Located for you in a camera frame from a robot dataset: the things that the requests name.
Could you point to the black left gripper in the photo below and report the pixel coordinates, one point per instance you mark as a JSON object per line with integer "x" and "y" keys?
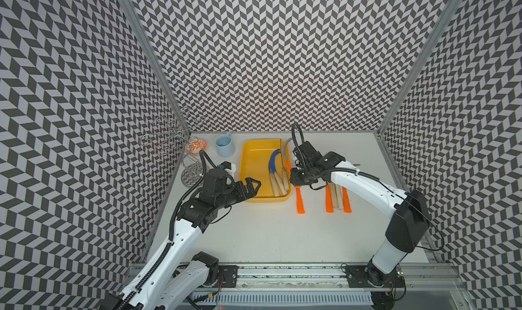
{"x": 251, "y": 191}

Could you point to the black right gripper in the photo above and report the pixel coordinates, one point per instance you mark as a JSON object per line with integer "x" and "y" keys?
{"x": 296, "y": 180}

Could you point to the grey sickle wooden handle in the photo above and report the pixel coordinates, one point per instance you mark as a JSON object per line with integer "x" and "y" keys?
{"x": 282, "y": 174}

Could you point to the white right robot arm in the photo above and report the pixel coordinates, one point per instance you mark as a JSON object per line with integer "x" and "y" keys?
{"x": 407, "y": 211}

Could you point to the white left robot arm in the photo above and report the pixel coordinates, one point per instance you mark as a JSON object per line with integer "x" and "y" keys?
{"x": 160, "y": 284}

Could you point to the yellow plastic storage box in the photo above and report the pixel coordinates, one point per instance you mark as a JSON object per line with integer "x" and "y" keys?
{"x": 255, "y": 164}

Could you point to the light blue ceramic cup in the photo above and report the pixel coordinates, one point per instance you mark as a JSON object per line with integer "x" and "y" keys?
{"x": 224, "y": 145}

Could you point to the orange patterned white bowl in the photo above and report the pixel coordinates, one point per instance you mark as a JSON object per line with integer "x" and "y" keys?
{"x": 195, "y": 145}

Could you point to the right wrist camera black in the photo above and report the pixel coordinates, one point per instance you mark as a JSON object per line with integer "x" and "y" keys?
{"x": 306, "y": 150}

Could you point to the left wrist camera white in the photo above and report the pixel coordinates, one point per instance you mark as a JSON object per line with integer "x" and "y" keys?
{"x": 229, "y": 167}

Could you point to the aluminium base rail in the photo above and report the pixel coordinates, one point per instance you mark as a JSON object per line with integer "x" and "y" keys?
{"x": 261, "y": 285}

